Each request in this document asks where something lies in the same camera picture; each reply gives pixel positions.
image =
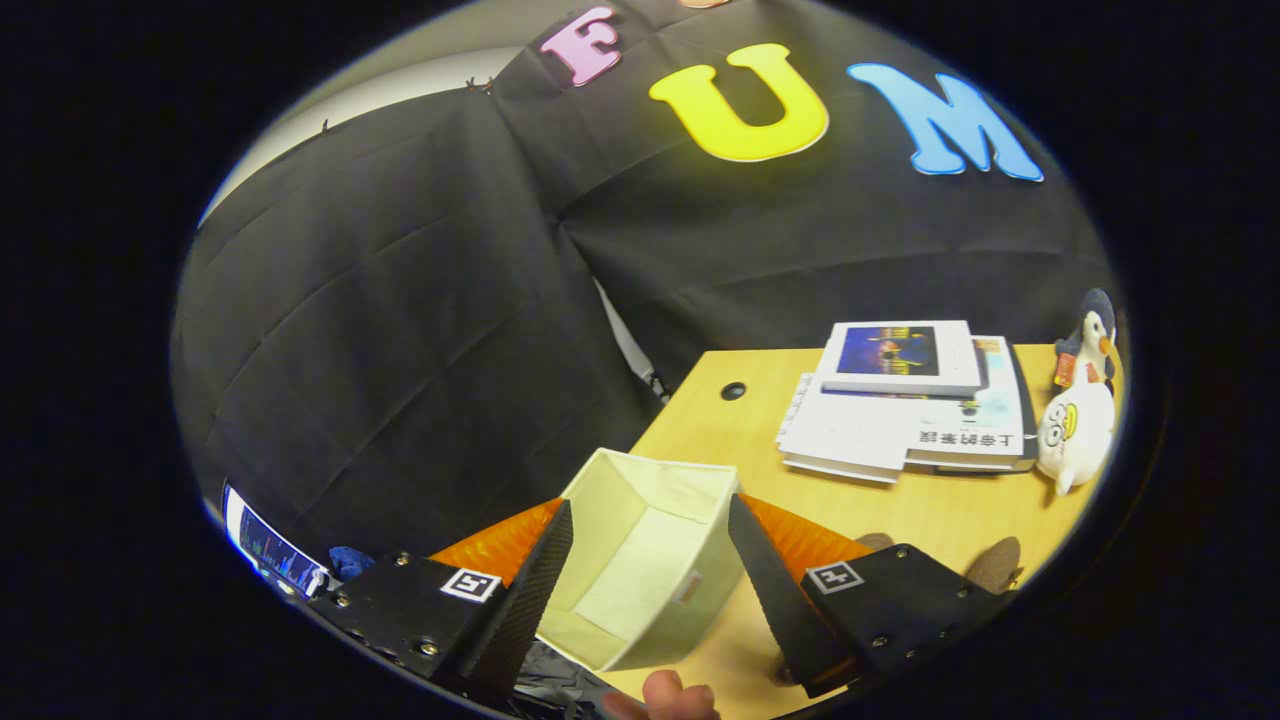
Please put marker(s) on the screen with blue display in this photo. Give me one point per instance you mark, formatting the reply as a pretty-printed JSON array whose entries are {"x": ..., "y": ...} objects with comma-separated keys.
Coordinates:
[{"x": 270, "y": 545}]

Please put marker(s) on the cream fabric storage box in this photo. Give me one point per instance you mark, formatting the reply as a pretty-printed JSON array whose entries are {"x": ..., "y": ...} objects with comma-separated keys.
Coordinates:
[{"x": 640, "y": 560}]

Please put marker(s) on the grey penguin plush toy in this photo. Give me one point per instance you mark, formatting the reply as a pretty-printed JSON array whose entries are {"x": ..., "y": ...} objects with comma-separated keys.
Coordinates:
[{"x": 1095, "y": 330}]

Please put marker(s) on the brown fuzzy shoe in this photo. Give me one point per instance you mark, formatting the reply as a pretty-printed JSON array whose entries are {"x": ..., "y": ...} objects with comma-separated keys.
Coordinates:
[
  {"x": 877, "y": 542},
  {"x": 995, "y": 565}
]

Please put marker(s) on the night photo cover book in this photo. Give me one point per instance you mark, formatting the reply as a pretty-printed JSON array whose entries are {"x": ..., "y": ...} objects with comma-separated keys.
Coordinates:
[{"x": 900, "y": 350}]

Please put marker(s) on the sky photo cover book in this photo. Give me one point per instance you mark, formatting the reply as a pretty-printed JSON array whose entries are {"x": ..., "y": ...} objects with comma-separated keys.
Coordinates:
[{"x": 975, "y": 425}]

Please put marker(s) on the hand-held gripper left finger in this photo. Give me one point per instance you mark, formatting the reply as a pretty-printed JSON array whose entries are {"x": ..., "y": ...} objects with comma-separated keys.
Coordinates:
[{"x": 530, "y": 600}]

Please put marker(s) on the black book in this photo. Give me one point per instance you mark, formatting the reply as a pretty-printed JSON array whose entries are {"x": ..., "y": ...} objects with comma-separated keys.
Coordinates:
[{"x": 1025, "y": 400}]

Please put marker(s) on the white duck plush toy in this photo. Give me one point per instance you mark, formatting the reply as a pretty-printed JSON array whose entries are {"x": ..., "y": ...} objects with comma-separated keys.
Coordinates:
[{"x": 1085, "y": 430}]

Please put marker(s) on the blue cloth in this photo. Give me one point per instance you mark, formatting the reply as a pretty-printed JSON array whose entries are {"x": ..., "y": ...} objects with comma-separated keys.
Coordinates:
[{"x": 350, "y": 562}]

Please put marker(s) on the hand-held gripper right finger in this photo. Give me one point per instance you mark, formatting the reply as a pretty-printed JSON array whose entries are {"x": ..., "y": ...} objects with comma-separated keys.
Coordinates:
[{"x": 775, "y": 600}]

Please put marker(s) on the black desk grommet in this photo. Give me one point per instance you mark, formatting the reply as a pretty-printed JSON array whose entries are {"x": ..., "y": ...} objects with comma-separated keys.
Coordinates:
[{"x": 733, "y": 390}]

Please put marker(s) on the white patterned booklet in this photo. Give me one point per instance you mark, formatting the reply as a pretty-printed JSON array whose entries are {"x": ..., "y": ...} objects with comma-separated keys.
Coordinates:
[{"x": 830, "y": 470}]

